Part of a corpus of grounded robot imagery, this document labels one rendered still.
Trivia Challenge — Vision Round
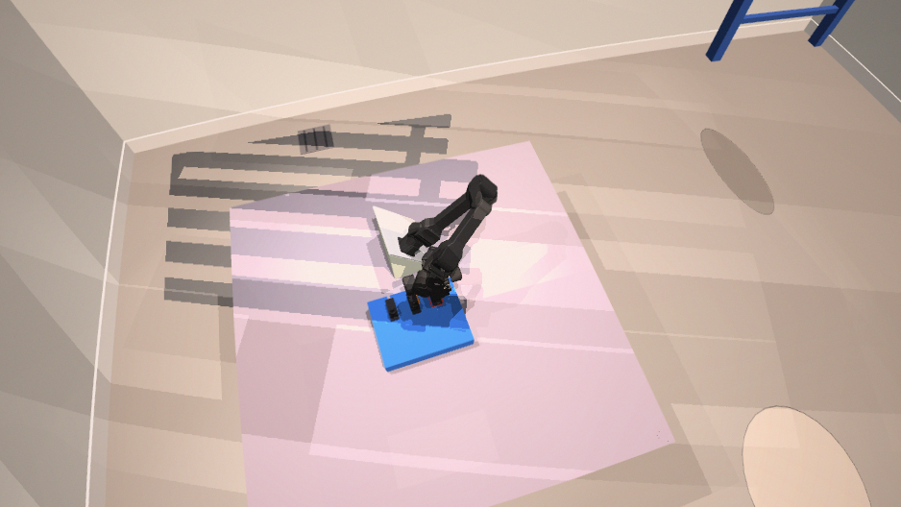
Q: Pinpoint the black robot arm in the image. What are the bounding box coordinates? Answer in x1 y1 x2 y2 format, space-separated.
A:
398 174 498 302

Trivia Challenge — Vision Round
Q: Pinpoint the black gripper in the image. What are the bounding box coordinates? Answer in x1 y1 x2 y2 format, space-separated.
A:
402 266 462 296

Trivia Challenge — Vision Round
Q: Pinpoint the blue flat panel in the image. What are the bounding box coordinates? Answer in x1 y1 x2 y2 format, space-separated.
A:
368 278 475 373

